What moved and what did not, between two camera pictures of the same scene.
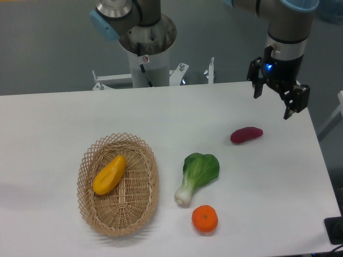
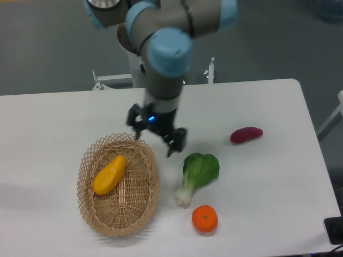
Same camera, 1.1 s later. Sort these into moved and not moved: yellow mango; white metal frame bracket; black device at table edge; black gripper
Moved: black gripper
Not moved: black device at table edge; yellow mango; white metal frame bracket
